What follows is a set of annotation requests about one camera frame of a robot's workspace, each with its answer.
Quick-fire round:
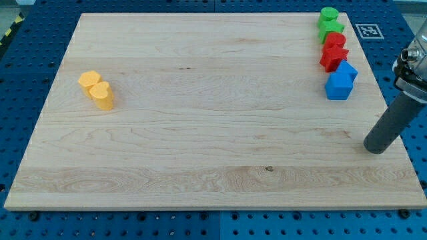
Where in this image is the red star block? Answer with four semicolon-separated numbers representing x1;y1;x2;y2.
320;45;349;73

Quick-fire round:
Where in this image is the green star block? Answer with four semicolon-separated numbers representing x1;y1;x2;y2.
318;20;345;44

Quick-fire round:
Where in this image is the light wooden board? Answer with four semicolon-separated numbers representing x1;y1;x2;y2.
5;13;426;211

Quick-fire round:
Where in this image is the yellow heart block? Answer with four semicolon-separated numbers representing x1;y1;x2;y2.
89;81;114;111

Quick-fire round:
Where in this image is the blue pentagon block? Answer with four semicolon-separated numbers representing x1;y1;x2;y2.
325;73;353;100

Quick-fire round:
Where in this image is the yellow hexagon block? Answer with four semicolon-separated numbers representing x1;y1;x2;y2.
78;71;103;99

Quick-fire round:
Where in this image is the blue cube block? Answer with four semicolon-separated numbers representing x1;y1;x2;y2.
336;60;358;82

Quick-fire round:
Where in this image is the red cylinder block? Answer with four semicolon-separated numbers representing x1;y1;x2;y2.
322;32;346;53

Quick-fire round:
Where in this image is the green cylinder block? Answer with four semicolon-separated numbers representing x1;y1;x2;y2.
318;7;340;29

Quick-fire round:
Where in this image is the white fiducial marker tag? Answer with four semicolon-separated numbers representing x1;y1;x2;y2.
356;23;384;39

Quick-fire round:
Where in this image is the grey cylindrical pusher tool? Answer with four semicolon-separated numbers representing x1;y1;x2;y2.
363;91;426;154

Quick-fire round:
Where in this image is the black yellow hazard tape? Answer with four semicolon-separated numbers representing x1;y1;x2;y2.
1;12;25;48

